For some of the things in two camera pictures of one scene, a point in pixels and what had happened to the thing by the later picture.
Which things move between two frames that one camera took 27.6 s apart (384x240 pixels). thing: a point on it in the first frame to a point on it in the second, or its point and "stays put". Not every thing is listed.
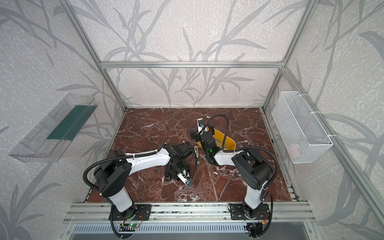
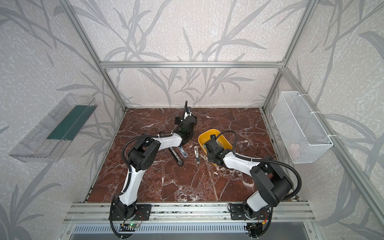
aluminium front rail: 185,213 stays put
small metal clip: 196,148 stays put
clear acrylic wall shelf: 47,140 stays put
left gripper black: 175,173 to 178,151
